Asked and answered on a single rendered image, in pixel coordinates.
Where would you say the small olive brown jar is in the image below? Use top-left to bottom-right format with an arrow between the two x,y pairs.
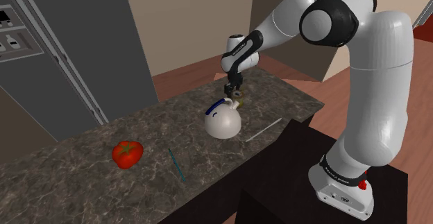
231,90 -> 246,110

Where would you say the thin silver rod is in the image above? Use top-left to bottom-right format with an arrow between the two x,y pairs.
245,117 -> 283,143

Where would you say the teal pen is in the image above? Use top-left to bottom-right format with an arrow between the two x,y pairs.
168,148 -> 187,183

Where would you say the dark robot stand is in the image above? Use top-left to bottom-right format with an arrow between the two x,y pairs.
235,119 -> 409,224

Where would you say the red tomato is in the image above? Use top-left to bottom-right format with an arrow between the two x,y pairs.
112,140 -> 144,170

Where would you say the grey refrigerator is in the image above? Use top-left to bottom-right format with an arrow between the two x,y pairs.
0,0 -> 160,143

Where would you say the white kettle with blue handle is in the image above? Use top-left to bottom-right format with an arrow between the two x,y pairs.
204,96 -> 242,139

